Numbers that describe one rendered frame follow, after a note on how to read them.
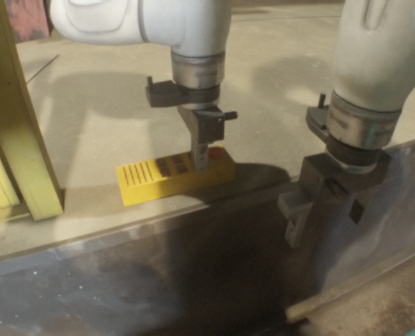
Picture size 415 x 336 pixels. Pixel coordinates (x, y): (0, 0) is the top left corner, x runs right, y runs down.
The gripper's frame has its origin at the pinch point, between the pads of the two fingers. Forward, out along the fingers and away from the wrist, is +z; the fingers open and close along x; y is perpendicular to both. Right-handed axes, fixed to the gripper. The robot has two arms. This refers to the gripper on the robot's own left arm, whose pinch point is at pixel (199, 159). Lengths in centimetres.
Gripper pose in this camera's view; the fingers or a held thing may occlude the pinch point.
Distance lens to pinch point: 66.6
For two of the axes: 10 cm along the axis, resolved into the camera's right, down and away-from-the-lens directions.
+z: 0.0, 7.8, 6.2
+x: -3.5, -5.8, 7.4
